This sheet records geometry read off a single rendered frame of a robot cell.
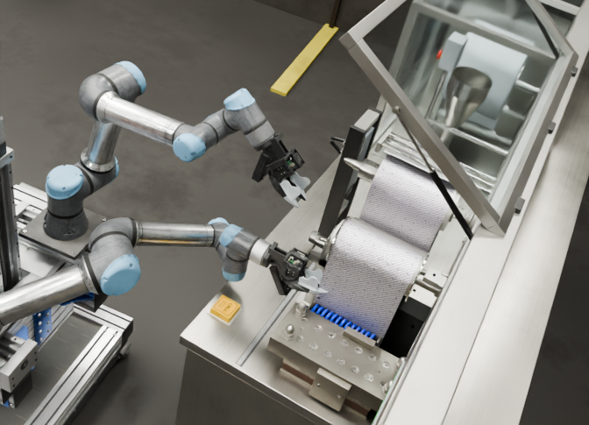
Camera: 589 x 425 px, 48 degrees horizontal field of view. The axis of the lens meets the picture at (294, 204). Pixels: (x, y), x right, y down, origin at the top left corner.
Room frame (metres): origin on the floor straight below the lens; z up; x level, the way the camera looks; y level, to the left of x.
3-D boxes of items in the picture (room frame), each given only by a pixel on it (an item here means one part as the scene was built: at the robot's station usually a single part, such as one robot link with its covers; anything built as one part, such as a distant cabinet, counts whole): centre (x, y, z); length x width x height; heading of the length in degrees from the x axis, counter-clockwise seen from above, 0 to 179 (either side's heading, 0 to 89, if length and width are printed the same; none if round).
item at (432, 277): (1.36, -0.43, 1.28); 0.06 x 0.05 x 0.02; 72
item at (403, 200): (1.54, -0.31, 1.16); 0.39 x 0.23 x 0.51; 162
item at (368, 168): (1.70, -0.20, 1.34); 0.06 x 0.06 x 0.06; 72
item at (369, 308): (1.36, -0.25, 1.11); 0.23 x 0.01 x 0.18; 72
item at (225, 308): (1.37, 0.12, 0.91); 0.07 x 0.07 x 0.02; 72
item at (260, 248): (1.46, 0.06, 1.11); 0.08 x 0.05 x 0.08; 162
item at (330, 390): (1.14, -0.23, 0.97); 0.10 x 0.03 x 0.11; 72
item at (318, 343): (1.23, -0.25, 1.00); 0.40 x 0.16 x 0.06; 72
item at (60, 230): (1.63, 0.76, 0.87); 0.15 x 0.15 x 0.10
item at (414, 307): (1.44, -0.31, 1.00); 0.33 x 0.07 x 0.20; 72
